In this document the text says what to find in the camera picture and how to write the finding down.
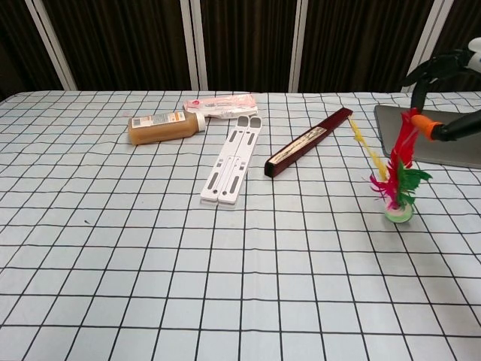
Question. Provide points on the brown juice bottle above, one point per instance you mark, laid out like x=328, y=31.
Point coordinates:
x=165, y=128

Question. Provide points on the white folding laptop stand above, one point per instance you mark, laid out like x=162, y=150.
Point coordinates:
x=233, y=161

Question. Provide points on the white framed dark partition screen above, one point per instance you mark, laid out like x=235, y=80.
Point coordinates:
x=240, y=41

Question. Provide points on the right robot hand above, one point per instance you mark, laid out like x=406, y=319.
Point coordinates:
x=441, y=94

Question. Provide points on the dark red folding fan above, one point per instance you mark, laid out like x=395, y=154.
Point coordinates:
x=308, y=143

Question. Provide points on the white checked tablecloth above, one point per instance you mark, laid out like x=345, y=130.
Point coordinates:
x=188, y=263

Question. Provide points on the grey apple laptop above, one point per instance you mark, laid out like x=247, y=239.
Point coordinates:
x=428, y=139

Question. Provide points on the colourful feather shuttlecock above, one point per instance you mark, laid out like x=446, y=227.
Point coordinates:
x=394, y=169

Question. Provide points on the pink white plastic packet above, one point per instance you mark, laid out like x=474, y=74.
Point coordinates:
x=221, y=105

